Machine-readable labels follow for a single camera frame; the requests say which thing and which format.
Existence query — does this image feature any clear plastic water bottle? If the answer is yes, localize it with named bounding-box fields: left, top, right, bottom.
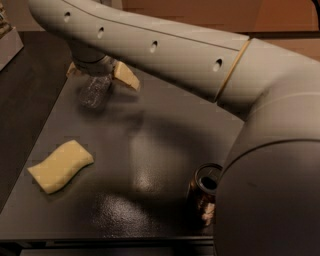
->
left=79, top=76, right=112, bottom=109

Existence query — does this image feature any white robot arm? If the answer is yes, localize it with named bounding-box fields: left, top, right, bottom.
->
left=28, top=0, right=320, bottom=256

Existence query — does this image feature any grey box on side table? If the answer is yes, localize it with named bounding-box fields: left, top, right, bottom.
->
left=0, top=3, right=25, bottom=72

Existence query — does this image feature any yellow sponge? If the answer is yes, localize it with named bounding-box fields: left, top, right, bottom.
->
left=27, top=140, right=94, bottom=194

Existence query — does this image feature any brown soda can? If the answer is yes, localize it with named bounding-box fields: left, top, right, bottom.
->
left=186, top=163, right=222, bottom=228

